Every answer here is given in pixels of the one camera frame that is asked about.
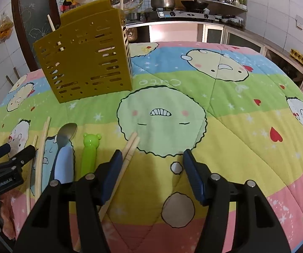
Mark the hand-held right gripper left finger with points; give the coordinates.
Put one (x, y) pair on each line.
(114, 174)

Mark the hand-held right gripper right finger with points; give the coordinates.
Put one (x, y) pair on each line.
(192, 175)

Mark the blue silicone spatula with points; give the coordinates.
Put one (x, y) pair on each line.
(64, 166)

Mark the yellow perforated utensil holder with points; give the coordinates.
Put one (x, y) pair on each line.
(88, 66)

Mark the person's left hand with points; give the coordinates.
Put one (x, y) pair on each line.
(7, 216)

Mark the printed cartoon blanket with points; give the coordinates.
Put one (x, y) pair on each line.
(233, 137)

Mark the dark door with frosted glass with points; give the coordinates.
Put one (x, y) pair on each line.
(35, 18)

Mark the red and yellow hanging item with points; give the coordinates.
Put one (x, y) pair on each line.
(69, 1)

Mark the yellow egg carton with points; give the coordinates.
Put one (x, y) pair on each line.
(301, 58)

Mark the gas stove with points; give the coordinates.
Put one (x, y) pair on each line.
(177, 14)

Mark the black wok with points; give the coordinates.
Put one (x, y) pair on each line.
(195, 4)

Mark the metal kitchen shelf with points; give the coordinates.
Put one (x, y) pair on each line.
(235, 8)

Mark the steel pot with lid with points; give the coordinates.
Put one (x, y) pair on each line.
(162, 1)

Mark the wooden sticks against wall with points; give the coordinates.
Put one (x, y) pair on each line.
(13, 77)

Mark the plastic bag on wall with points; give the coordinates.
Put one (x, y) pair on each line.
(4, 29)

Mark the wall socket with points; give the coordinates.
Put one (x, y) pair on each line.
(300, 21)

